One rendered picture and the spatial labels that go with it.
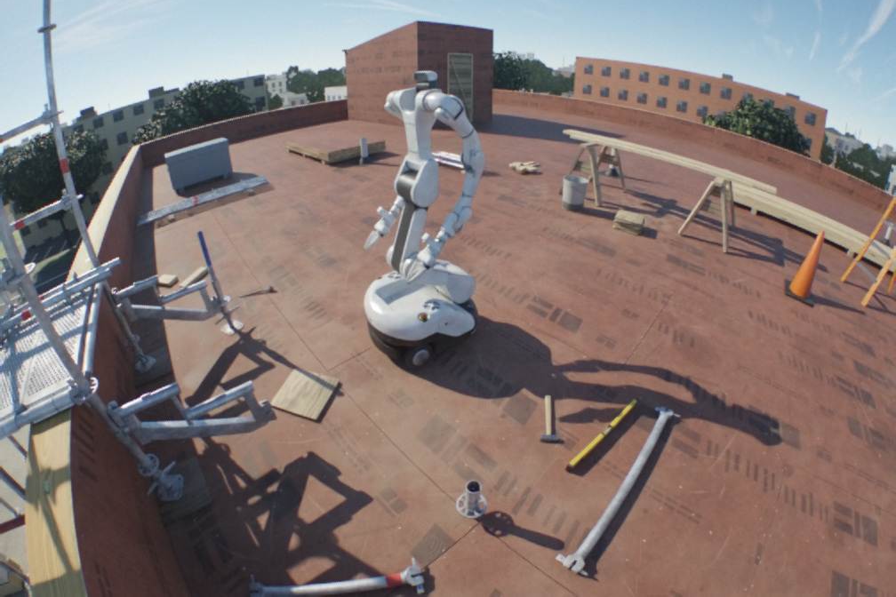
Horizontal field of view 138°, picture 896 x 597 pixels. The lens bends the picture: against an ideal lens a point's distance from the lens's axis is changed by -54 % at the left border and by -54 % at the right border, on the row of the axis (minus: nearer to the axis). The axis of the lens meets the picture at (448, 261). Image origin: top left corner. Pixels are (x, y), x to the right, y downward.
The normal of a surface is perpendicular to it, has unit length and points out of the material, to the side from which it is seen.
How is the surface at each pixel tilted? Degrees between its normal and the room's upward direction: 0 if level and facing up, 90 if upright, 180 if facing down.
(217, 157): 90
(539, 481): 0
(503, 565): 0
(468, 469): 0
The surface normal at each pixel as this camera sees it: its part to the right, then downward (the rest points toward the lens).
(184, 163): 0.68, 0.36
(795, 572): 0.00, -0.87
